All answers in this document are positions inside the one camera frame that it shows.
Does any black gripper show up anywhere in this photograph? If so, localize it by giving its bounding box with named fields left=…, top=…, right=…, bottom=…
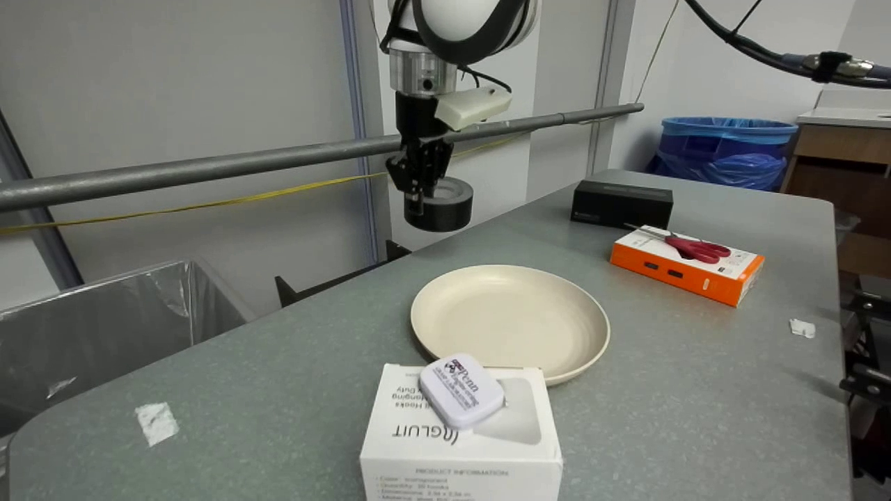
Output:
left=387, top=95, right=450, bottom=211

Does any black masking tape roll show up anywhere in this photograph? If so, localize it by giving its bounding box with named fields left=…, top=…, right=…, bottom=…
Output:
left=403, top=178, right=472, bottom=231

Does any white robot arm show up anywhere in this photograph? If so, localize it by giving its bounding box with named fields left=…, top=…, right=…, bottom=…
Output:
left=378, top=0, right=538, bottom=221

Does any cream round plate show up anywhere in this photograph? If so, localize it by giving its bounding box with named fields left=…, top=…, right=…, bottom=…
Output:
left=408, top=264, right=611, bottom=387

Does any white tape scrap left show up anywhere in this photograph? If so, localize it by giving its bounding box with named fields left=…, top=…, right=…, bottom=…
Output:
left=133, top=404, right=178, bottom=445

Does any white tape scrap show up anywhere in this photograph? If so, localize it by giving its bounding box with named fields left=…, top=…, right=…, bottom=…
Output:
left=133, top=404, right=178, bottom=445
left=790, top=320, right=816, bottom=341

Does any white tape scrap right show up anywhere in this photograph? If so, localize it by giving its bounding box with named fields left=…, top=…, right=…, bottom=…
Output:
left=790, top=320, right=816, bottom=341

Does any black rectangular box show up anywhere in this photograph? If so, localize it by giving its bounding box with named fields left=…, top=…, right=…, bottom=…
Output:
left=571, top=182, right=673, bottom=228

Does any white cardboard product box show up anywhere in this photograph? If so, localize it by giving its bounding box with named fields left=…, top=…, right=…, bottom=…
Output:
left=359, top=366, right=563, bottom=501

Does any orange and white box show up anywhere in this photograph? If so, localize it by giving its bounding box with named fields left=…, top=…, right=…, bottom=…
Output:
left=609, top=227, right=765, bottom=308

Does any blue lined trash bin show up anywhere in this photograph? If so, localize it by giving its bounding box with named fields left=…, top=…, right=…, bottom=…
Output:
left=648, top=117, right=797, bottom=193

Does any clear lined trash bin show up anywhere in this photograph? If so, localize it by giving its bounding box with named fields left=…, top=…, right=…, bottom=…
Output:
left=0, top=263, right=248, bottom=437

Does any wooden cabinet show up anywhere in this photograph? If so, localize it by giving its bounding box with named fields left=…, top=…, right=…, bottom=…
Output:
left=783, top=93, right=891, bottom=280

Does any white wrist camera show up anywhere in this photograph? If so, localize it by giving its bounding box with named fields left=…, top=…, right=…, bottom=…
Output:
left=433, top=88, right=513, bottom=131

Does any yellow cable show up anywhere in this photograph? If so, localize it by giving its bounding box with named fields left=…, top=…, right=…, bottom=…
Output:
left=0, top=167, right=391, bottom=239

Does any grey metal rail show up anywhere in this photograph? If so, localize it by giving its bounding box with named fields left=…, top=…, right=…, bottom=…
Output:
left=0, top=103, right=641, bottom=211

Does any black cable bundle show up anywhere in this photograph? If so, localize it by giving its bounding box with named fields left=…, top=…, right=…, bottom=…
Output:
left=682, top=0, right=891, bottom=93

